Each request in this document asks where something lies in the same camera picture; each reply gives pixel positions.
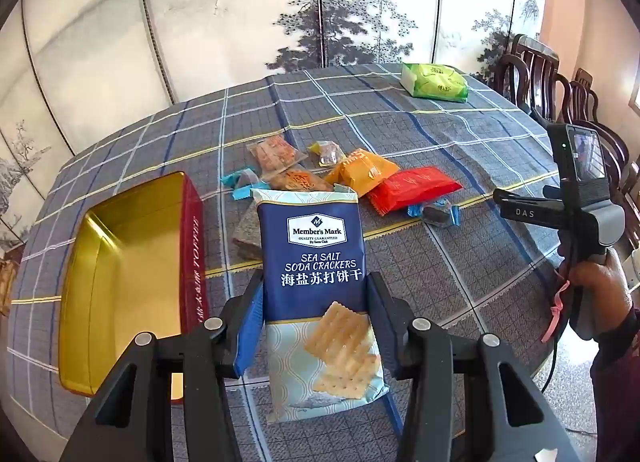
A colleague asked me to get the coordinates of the dark wooden chair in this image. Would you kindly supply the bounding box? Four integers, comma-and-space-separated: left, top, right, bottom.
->
555, 67, 632, 180
492, 34, 562, 123

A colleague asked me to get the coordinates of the grey plaid tablecloth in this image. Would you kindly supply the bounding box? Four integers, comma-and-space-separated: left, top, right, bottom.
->
7, 62, 591, 462

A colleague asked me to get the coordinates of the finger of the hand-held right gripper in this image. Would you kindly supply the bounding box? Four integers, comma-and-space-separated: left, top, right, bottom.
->
500, 205, 576, 234
492, 187, 568, 210

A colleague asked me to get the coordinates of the orange yellow snack packet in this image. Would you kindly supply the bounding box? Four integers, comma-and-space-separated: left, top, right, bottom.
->
324, 149, 397, 193

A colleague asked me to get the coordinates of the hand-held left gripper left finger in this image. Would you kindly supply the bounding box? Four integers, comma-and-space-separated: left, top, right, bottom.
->
59, 268, 266, 462

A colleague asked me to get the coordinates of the blue soda cracker packet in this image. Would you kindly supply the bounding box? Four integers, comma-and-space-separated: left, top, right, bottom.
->
248, 183, 391, 424

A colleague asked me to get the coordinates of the person's right forearm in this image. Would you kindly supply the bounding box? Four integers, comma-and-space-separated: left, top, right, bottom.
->
589, 305, 640, 448

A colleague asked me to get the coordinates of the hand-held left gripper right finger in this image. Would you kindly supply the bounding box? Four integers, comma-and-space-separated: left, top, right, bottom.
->
367, 271, 583, 462

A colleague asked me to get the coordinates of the red snack packet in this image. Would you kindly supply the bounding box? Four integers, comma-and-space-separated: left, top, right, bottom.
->
367, 167, 463, 217

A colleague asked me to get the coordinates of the painted folding screen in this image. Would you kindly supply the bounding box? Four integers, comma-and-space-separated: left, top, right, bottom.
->
0, 0, 551, 263

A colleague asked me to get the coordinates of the small yellow wrapped candy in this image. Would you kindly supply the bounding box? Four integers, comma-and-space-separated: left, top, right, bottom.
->
306, 140, 344, 168

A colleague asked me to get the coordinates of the green tissue pack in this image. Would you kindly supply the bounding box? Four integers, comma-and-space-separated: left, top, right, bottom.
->
400, 62, 470, 103

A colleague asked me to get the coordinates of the red string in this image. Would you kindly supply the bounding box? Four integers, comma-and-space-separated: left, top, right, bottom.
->
542, 279, 572, 343

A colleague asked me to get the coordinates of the clear peanut crisp packet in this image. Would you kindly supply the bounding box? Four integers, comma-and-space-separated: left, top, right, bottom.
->
270, 168, 335, 193
248, 135, 309, 182

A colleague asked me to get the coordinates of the red and gold tin box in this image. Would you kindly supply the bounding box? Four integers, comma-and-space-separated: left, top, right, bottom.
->
57, 171, 205, 400

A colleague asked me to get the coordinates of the blue dark candy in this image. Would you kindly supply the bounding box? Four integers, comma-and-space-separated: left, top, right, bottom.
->
406, 197, 462, 229
221, 167, 262, 199

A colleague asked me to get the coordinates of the person's right hand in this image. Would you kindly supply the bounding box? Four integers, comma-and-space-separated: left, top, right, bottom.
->
559, 248, 635, 328

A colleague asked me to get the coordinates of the light wooden chair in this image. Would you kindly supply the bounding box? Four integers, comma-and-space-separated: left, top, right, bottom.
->
0, 242, 21, 318

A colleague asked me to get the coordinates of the black cable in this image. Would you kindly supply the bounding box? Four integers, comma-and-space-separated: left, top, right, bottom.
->
537, 315, 571, 393

